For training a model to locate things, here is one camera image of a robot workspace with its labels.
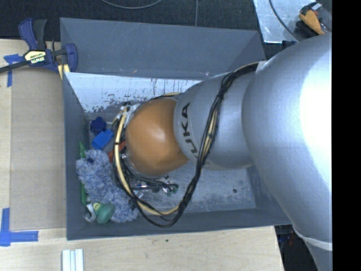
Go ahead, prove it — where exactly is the grey-blue fluffy cloth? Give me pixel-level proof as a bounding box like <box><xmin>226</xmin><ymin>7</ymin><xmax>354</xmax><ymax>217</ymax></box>
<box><xmin>75</xmin><ymin>148</ymin><xmax>139</xmax><ymax>224</ymax></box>

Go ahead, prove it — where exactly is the red-orange small thing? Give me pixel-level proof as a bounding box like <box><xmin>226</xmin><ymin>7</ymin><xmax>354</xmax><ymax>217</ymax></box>
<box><xmin>108</xmin><ymin>140</ymin><xmax>126</xmax><ymax>162</ymax></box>

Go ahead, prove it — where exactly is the green round toy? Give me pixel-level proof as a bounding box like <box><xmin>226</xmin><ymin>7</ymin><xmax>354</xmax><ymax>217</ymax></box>
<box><xmin>95</xmin><ymin>203</ymin><xmax>116</xmax><ymax>225</ymax></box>

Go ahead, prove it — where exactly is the blue toy block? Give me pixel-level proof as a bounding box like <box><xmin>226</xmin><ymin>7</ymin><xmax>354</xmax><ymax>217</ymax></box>
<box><xmin>91</xmin><ymin>129</ymin><xmax>115</xmax><ymax>151</ymax></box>

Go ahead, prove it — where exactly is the long green stick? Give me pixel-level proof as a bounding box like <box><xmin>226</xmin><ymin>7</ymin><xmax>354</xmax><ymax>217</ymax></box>
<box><xmin>78</xmin><ymin>141</ymin><xmax>89</xmax><ymax>207</ymax></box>

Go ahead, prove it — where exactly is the dark blue flower-shaped toy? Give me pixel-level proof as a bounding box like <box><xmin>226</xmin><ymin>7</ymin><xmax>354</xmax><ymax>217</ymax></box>
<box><xmin>89</xmin><ymin>116</ymin><xmax>108</xmax><ymax>134</ymax></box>

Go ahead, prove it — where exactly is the pale wood board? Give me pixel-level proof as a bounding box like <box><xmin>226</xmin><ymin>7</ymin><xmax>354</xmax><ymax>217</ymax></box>
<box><xmin>9</xmin><ymin>66</ymin><xmax>68</xmax><ymax>231</ymax></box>

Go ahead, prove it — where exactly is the grey metal bin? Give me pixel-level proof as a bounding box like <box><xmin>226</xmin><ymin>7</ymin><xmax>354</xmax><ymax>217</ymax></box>
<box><xmin>59</xmin><ymin>17</ymin><xmax>293</xmax><ymax>241</ymax></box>

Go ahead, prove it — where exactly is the white ring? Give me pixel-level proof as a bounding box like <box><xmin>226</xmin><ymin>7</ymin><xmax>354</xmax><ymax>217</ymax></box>
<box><xmin>84</xmin><ymin>203</ymin><xmax>97</xmax><ymax>223</ymax></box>

